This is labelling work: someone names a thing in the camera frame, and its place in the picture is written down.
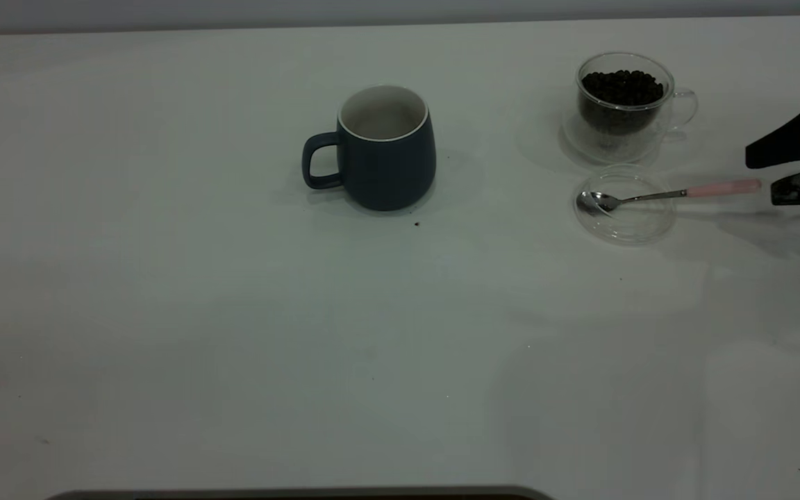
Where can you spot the dark grey-blue ceramic mug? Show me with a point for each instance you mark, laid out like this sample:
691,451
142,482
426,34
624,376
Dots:
389,173

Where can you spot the clear round glass lid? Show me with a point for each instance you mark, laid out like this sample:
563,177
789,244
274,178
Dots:
632,226

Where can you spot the coffee beans heap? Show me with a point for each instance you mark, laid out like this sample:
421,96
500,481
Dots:
621,94

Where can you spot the clear glass saucer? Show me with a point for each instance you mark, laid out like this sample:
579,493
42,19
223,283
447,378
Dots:
573,142

